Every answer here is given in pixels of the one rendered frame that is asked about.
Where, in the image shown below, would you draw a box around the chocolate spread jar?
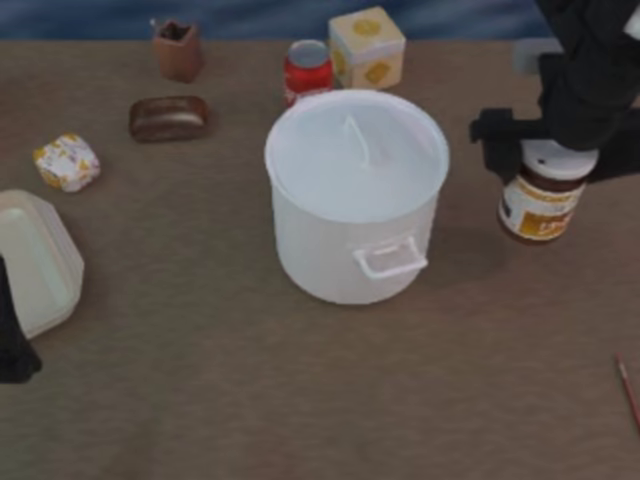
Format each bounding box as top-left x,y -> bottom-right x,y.
496,139 -> 600,246

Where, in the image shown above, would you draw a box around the cream box yellow diamonds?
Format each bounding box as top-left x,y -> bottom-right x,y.
327,5 -> 407,92

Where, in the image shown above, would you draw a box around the white yellow wrapped packet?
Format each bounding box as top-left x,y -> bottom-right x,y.
32,131 -> 102,194

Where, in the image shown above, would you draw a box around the brown square cup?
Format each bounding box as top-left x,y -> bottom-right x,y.
151,18 -> 207,84

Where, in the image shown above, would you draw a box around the red soda can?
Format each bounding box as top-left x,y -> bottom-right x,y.
282,39 -> 336,109

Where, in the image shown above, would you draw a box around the red pencil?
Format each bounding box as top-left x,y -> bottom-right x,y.
614,352 -> 640,432

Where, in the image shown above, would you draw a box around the white pot with lid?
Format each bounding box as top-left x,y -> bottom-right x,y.
267,164 -> 447,307

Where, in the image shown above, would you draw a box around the white plastic lidded container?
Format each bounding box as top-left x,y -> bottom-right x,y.
0,188 -> 86,342

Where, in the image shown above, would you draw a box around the white pot lid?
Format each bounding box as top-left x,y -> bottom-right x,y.
263,88 -> 451,222

